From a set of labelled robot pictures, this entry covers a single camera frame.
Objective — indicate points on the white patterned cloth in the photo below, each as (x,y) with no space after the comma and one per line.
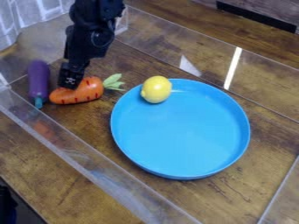
(21,13)

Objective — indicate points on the yellow toy lemon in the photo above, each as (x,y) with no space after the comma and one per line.
(156,89)

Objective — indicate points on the clear acrylic enclosure wall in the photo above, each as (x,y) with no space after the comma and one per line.
(58,157)

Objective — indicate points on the orange toy carrot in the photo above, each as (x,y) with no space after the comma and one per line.
(89,90)

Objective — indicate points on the blue round plate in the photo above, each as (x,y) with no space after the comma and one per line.
(185,138)

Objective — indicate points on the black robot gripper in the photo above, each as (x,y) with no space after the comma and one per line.
(85,44)

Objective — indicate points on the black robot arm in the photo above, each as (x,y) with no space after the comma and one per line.
(90,13)

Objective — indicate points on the purple toy eggplant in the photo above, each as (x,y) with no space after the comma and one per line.
(38,74)

